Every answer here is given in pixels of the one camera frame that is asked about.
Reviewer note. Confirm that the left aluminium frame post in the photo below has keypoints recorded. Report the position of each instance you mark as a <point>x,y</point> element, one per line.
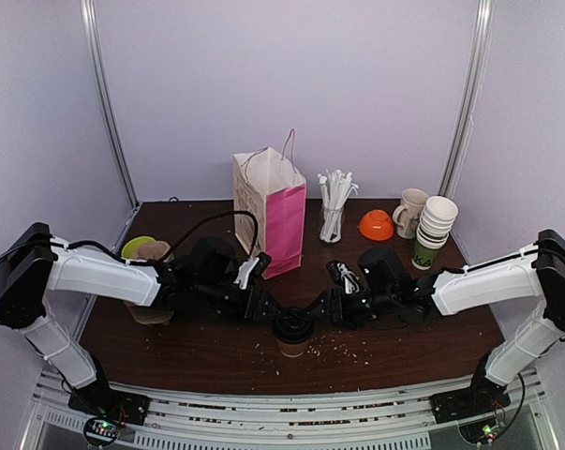
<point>89,20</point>

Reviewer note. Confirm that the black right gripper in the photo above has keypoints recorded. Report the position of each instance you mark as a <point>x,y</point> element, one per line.
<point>334,307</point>

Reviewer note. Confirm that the beige ceramic mug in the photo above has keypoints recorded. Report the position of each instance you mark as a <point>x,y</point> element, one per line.
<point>407,214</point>

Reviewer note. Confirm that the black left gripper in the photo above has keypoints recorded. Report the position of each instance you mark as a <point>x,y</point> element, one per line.
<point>257,313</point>

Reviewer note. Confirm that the stack of cardboard cup carriers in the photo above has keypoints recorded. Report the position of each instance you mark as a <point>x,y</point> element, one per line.
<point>145,315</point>

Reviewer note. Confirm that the glass jar of straws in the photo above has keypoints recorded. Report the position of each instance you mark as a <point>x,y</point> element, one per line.
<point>335,189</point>

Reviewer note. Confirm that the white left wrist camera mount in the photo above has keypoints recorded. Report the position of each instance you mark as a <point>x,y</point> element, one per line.
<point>252,267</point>

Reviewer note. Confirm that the right aluminium frame post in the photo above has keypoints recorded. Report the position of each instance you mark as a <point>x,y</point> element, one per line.
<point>472,88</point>

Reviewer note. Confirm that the single black cup lid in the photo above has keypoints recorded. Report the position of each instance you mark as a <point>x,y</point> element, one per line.
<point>293,330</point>

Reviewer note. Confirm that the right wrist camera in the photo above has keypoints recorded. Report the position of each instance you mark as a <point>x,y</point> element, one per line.
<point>343,277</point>

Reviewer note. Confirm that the pink and white paper bag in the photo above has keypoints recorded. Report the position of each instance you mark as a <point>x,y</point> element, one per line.
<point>267,184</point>

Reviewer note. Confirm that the single brown paper cup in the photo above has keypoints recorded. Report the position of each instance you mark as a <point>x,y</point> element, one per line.
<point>291,350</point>

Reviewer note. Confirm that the aluminium frame post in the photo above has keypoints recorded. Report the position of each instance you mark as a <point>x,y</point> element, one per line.
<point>89,20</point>
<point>472,88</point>

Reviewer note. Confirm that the orange bowl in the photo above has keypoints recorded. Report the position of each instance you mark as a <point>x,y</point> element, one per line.
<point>376,225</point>

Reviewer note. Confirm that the lime green bowl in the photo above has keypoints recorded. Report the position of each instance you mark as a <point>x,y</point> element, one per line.
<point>130,248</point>

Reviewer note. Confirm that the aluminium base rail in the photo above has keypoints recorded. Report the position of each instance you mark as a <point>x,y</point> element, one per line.
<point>394,418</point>

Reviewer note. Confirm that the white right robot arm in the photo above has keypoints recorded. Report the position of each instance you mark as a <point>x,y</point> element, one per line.
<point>537,270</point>

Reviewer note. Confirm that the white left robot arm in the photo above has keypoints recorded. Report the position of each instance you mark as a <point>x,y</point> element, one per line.
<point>39,262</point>

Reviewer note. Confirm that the stack of paper cups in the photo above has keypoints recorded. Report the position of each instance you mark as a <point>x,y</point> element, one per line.
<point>435,224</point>

